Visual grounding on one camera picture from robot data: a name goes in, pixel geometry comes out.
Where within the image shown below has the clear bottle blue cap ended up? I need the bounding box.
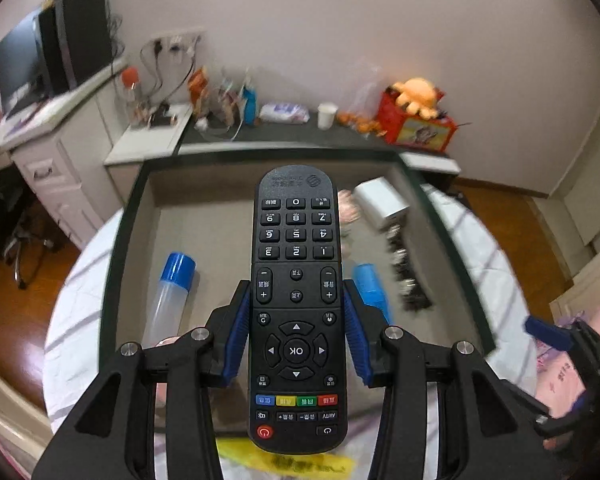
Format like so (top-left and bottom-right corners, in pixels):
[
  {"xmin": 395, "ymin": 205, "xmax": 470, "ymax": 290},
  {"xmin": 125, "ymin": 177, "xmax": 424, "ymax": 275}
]
[{"xmin": 142, "ymin": 252, "xmax": 196, "ymax": 348}]

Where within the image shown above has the yellow highlighter marker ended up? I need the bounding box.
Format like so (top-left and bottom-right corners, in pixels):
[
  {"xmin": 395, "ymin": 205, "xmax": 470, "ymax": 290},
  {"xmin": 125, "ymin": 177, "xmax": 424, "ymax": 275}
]
[{"xmin": 216, "ymin": 438, "xmax": 356, "ymax": 479}]

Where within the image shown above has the black remote control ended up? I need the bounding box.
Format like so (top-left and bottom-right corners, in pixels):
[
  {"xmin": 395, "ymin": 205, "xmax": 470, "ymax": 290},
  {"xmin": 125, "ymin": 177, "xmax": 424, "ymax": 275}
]
[{"xmin": 248, "ymin": 165, "xmax": 348, "ymax": 455}]

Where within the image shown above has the blue highlighter marker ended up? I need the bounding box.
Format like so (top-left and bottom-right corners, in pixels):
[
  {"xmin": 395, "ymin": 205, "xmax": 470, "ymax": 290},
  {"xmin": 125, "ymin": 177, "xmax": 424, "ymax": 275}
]
[{"xmin": 352, "ymin": 263, "xmax": 392, "ymax": 324}]

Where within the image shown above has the pink storage box tray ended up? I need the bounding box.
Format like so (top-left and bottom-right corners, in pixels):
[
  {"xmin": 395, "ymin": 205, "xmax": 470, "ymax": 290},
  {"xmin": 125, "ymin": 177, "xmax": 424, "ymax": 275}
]
[{"xmin": 99, "ymin": 148, "xmax": 495, "ymax": 360}]

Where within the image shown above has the white charger block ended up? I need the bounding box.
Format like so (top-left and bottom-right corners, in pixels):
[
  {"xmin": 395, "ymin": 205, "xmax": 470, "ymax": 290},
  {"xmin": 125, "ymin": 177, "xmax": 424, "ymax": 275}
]
[{"xmin": 352, "ymin": 177, "xmax": 408, "ymax": 231}]

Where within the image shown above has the rose gold round jar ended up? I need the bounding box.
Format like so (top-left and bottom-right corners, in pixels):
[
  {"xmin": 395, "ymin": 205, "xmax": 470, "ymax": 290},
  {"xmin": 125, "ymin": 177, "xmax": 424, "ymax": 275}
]
[{"xmin": 154, "ymin": 336, "xmax": 180, "ymax": 349}]

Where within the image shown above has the black office chair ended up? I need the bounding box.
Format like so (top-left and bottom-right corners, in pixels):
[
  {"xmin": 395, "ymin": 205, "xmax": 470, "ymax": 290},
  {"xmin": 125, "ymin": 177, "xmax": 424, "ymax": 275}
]
[{"xmin": 0, "ymin": 169, "xmax": 54, "ymax": 289}]

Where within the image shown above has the red toy box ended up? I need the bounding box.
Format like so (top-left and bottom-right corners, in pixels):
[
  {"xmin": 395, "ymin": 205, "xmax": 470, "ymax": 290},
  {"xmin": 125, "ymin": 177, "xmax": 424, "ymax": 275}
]
[{"xmin": 376, "ymin": 87, "xmax": 458, "ymax": 153}]

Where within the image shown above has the orange octopus plush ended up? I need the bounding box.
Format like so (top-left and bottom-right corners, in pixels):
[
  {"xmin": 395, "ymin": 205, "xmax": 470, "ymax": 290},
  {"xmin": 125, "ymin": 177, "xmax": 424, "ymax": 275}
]
[{"xmin": 391, "ymin": 77, "xmax": 445, "ymax": 120}]

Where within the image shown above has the white computer desk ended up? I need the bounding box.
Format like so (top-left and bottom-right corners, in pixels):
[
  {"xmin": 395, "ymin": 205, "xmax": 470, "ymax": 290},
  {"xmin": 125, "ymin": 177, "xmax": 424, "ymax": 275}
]
[{"xmin": 0, "ymin": 58, "xmax": 129, "ymax": 249}]

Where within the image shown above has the bag of oranges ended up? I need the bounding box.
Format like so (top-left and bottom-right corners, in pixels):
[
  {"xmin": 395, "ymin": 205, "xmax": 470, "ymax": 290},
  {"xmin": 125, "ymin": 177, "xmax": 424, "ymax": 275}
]
[{"xmin": 336, "ymin": 58, "xmax": 387, "ymax": 138}]

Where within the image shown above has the low black-top side cabinet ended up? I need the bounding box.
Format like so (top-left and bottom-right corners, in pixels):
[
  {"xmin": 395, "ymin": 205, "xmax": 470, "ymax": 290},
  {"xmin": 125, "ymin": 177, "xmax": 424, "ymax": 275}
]
[{"xmin": 104, "ymin": 104, "xmax": 462, "ymax": 204}]

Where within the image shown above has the white paper cup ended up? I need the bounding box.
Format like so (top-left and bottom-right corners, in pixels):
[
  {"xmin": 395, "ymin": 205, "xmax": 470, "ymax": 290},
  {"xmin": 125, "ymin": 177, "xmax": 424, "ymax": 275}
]
[{"xmin": 317, "ymin": 102, "xmax": 338, "ymax": 130}]

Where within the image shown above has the wet wipes pack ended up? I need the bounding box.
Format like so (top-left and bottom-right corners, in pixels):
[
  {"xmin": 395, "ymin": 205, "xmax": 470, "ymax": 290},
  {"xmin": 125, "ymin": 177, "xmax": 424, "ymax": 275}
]
[{"xmin": 259, "ymin": 102, "xmax": 310, "ymax": 124}]

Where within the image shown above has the red-cap water bottle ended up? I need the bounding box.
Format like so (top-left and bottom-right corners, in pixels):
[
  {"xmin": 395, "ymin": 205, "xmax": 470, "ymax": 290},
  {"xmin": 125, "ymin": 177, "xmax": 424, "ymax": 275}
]
[{"xmin": 120, "ymin": 66, "xmax": 149, "ymax": 128}]

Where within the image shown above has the black computer monitor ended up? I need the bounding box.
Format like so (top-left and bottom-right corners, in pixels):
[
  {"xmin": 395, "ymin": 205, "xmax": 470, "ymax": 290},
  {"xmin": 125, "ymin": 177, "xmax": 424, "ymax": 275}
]
[{"xmin": 0, "ymin": 10, "xmax": 50, "ymax": 117}]

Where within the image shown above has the black computer tower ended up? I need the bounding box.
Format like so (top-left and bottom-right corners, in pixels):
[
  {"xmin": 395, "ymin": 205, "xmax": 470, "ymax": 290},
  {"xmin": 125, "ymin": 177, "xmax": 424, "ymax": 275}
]
[{"xmin": 34, "ymin": 0, "xmax": 114, "ymax": 96}]

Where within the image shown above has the wall power socket strip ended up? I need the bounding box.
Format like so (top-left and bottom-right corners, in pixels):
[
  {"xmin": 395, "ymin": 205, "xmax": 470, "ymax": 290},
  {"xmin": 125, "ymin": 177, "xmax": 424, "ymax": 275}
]
[{"xmin": 149, "ymin": 26, "xmax": 207, "ymax": 51}]

